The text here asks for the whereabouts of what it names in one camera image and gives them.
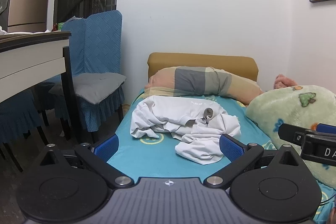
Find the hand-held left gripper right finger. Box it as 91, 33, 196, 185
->
204, 133, 305, 189

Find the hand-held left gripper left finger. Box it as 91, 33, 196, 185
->
39, 133, 135, 189

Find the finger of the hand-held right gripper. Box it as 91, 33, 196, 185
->
316, 123, 336, 135
278, 123, 307, 147

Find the white shirt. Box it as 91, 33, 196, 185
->
130, 95, 242, 166

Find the green cartoon fleece blanket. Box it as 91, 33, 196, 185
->
245, 85, 336, 188

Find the pink plush toy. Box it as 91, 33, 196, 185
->
273, 73, 299, 90

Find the teal printed bed sheet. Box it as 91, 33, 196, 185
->
106, 87, 336, 224

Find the grey seat cushion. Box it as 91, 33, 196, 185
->
49, 72, 127, 105

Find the patchwork pillow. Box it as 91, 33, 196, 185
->
144, 66, 264, 105

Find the mustard headboard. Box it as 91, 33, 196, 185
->
147, 52, 259, 83

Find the white table with dark edge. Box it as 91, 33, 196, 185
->
0, 31, 82, 144

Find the black cable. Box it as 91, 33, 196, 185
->
319, 190, 336, 207

